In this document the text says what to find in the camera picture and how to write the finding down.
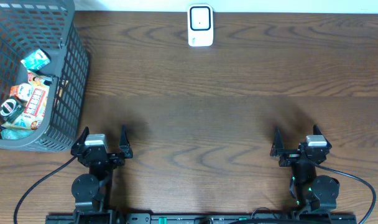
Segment light green pouch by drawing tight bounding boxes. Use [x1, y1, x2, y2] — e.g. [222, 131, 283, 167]
[1, 129, 34, 140]

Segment black cable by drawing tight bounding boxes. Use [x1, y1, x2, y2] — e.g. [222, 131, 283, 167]
[13, 155, 78, 224]
[313, 163, 377, 224]

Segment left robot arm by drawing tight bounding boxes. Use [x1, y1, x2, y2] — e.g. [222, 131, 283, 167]
[71, 126, 133, 224]

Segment grey plastic shopping basket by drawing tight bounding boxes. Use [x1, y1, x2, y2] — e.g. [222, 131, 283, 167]
[0, 0, 89, 152]

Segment orange tissue packet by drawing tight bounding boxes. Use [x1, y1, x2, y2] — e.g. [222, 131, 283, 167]
[10, 83, 33, 101]

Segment right black cable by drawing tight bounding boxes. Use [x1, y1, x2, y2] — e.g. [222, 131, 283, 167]
[313, 163, 377, 224]

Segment dark green balm box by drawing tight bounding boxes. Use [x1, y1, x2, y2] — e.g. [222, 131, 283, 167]
[0, 96, 25, 123]

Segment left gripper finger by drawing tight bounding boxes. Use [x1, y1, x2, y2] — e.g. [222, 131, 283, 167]
[71, 127, 90, 150]
[119, 125, 131, 153]

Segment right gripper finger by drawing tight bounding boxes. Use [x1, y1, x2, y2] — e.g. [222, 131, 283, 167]
[272, 127, 284, 150]
[313, 124, 330, 146]

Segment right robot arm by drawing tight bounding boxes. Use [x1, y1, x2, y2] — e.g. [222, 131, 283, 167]
[270, 125, 339, 220]

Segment left black cable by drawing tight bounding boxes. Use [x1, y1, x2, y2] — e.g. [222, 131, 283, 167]
[13, 155, 78, 224]

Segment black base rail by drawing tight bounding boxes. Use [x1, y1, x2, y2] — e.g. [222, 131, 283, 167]
[45, 213, 356, 224]

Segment yellow snack chip bag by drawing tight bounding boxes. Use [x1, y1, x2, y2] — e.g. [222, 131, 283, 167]
[2, 71, 53, 130]

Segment teal tissue packet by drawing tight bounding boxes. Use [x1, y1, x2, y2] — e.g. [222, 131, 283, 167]
[21, 49, 51, 72]

